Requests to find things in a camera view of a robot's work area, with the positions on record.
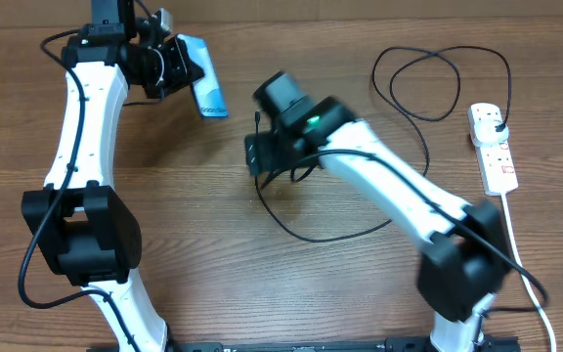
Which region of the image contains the white USB charger plug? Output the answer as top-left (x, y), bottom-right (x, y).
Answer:
top-left (471, 120), bottom-right (509, 148)

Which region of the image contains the white power strip cord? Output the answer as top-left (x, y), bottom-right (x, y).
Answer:
top-left (499, 193), bottom-right (558, 352)

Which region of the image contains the white power strip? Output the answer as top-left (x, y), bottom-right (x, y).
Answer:
top-left (467, 103), bottom-right (518, 196)

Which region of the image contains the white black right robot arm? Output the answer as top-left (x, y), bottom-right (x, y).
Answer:
top-left (245, 71), bottom-right (515, 351)

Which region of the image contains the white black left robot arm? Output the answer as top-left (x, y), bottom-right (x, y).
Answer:
top-left (22, 0), bottom-right (228, 351)

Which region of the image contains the blue Galaxy smartphone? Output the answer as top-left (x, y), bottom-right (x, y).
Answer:
top-left (178, 34), bottom-right (229, 118)

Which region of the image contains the black USB charging cable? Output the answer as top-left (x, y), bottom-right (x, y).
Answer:
top-left (253, 45), bottom-right (513, 244)

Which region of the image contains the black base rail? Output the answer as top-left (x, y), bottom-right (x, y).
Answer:
top-left (85, 335), bottom-right (522, 352)

